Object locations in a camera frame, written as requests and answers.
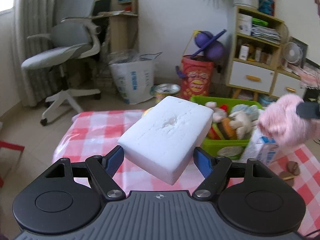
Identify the red stool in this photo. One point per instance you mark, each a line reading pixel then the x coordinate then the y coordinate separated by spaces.
pixel 7 150

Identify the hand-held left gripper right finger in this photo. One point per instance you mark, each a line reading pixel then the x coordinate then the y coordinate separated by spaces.
pixel 203 163

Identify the red and white santa plush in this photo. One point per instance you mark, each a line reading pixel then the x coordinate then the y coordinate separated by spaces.
pixel 218 112

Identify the pastel blue and pink plush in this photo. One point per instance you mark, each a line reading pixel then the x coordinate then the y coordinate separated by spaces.
pixel 246 110

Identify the tin can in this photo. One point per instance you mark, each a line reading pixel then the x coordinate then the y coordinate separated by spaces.
pixel 166 92

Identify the blue storage box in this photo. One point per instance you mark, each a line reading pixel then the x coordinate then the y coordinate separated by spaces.
pixel 266 101

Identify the red checkered tablecloth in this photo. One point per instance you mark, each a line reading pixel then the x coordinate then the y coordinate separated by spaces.
pixel 95 130

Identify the burger plush toy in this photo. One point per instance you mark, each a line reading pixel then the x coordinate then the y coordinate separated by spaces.
pixel 222 130

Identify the purple ball toy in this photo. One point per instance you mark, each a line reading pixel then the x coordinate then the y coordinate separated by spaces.
pixel 210 42

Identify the white rabbit plush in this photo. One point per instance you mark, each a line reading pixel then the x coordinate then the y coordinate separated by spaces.
pixel 241 125

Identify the small white fan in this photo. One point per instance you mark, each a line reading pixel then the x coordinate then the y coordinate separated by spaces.
pixel 292 55

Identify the wooden desk shelf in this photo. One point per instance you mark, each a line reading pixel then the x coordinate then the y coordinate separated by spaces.
pixel 122 17

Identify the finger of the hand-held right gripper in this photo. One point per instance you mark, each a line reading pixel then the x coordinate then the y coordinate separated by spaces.
pixel 310 110

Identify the grey office chair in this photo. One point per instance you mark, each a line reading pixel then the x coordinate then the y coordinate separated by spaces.
pixel 67 52

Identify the red snack bucket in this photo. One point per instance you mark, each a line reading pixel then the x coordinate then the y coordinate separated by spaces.
pixel 197 77

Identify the pink plush toy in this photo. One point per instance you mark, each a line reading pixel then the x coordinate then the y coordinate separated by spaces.
pixel 282 122

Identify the green plastic bin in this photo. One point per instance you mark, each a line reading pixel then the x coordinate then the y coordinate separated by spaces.
pixel 225 146

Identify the wooden shelf cabinet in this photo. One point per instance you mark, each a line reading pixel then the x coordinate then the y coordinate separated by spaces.
pixel 252 75

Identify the blue and white milk carton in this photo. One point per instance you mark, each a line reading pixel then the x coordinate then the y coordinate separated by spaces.
pixel 265 150

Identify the white plastic bag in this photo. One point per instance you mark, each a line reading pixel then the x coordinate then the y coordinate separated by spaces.
pixel 135 80

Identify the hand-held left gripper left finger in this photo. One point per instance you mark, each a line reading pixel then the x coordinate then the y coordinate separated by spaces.
pixel 113 161

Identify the beige curtain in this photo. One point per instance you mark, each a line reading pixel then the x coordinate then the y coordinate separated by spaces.
pixel 32 17

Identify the white foam block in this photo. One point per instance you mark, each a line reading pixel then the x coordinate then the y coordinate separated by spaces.
pixel 162 135

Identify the dark picture frame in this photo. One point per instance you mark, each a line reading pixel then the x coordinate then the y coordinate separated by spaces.
pixel 302 47

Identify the low white drawer cabinet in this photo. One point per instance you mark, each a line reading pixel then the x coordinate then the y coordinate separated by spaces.
pixel 287 85

